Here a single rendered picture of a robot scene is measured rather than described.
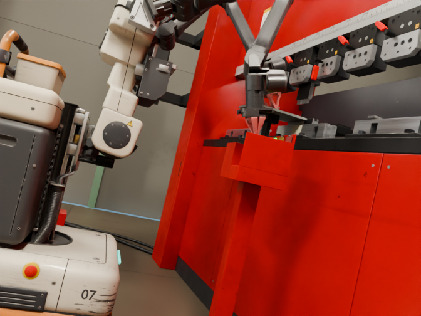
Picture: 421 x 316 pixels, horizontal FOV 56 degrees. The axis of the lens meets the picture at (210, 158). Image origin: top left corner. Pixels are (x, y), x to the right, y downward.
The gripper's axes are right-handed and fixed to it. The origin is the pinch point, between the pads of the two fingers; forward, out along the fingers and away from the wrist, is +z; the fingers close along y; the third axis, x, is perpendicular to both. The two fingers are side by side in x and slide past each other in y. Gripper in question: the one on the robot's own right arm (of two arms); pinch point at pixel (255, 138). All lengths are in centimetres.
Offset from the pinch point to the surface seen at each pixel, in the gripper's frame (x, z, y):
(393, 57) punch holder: -3, -26, 48
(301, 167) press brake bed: 19.3, 10.5, 24.5
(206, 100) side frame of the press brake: 135, -31, 14
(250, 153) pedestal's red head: -4.7, 4.9, -3.2
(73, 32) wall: 342, -135, -91
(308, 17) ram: 58, -61, 49
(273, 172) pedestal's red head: -4.6, 10.6, 4.0
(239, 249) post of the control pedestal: 2.6, 35.4, -5.5
